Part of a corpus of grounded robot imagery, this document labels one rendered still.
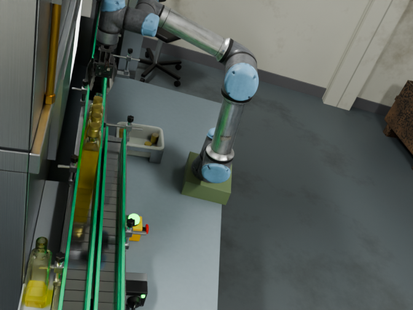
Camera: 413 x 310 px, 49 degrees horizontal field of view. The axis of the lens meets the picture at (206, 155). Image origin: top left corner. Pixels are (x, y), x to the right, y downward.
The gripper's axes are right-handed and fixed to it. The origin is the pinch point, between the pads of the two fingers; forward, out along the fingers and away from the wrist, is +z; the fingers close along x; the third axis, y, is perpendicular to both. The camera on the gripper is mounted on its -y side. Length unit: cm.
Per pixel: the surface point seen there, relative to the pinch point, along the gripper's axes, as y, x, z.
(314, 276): -15, 150, 121
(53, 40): 44, -14, -37
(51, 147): 17.7, -13.6, 17.1
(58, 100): 17.7, -12.8, -3.2
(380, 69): -250, 287, 73
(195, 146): -34, 53, 46
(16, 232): 65, -17, 9
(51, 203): 29.6, -11.3, 32.8
